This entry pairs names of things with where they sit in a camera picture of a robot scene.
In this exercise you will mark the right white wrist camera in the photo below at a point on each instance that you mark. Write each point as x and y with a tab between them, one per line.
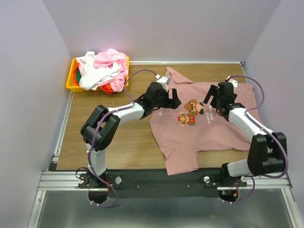
231	80

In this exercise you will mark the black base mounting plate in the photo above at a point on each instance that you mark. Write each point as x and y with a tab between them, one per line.
156	183

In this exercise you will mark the yellow plastic bin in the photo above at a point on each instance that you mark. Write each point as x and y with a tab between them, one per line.
70	84

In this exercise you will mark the dusty pink mario t-shirt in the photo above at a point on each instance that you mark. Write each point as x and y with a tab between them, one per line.
193	127

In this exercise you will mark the orange red t-shirt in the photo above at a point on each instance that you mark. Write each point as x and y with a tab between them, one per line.
107	89

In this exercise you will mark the white t-shirt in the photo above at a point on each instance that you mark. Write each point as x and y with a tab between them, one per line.
89	74

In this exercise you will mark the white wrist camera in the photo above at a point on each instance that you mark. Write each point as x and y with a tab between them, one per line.
163	81
231	80

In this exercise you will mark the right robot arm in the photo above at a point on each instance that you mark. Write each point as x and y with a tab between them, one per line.
267	154

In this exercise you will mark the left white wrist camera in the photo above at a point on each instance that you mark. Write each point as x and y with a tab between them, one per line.
163	81

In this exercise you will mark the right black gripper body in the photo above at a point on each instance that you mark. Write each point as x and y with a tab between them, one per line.
216	95

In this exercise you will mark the light pink t-shirt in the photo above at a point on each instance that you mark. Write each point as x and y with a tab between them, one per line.
112	68

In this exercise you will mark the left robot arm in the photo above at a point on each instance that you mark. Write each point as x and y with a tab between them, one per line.
101	126

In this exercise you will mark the green t-shirt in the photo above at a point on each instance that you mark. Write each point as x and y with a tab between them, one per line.
76	76

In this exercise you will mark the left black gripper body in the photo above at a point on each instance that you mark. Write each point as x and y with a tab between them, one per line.
167	99

